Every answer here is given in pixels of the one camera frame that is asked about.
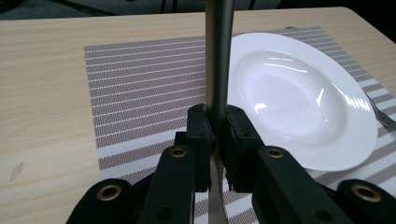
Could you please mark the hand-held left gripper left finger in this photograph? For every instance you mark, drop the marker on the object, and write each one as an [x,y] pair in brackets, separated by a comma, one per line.
[199,137]

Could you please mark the metal fork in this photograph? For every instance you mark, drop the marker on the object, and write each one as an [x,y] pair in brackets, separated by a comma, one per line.
[385,118]

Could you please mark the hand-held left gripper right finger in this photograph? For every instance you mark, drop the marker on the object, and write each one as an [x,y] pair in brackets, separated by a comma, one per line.
[241,146]

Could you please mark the striped placemat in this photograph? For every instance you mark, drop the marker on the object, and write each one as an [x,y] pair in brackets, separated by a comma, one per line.
[140,81]

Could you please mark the white plate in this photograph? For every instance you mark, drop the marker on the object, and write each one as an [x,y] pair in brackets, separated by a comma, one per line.
[295,102]

